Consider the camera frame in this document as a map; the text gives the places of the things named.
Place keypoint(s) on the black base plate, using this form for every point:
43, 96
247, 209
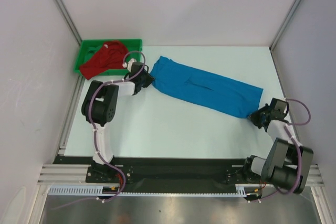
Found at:
193, 176

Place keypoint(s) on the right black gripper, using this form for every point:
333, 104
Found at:
253, 116

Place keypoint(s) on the white cable duct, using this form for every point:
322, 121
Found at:
258, 190
76, 190

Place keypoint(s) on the red t shirt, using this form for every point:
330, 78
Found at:
107, 56

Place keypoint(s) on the right white cable duct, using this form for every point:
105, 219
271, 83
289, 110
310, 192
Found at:
258, 190

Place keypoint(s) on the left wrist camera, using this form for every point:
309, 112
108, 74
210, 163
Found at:
128, 65

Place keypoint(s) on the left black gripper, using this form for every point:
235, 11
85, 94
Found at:
150, 79

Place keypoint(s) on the blue polo shirt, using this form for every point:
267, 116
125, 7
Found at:
206, 89

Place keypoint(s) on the front aluminium rail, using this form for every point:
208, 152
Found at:
68, 174

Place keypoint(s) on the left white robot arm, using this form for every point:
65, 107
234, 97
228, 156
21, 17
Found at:
99, 107

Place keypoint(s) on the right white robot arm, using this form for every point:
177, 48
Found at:
283, 150

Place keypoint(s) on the right aluminium frame post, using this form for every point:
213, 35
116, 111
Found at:
289, 16

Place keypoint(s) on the aluminium frame post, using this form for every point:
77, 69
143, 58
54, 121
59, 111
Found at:
289, 16
68, 20

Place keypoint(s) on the left white cable duct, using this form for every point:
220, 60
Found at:
76, 190

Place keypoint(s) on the green plastic bin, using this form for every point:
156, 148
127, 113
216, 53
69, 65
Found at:
134, 46

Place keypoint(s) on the left aluminium frame post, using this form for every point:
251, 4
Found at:
68, 20

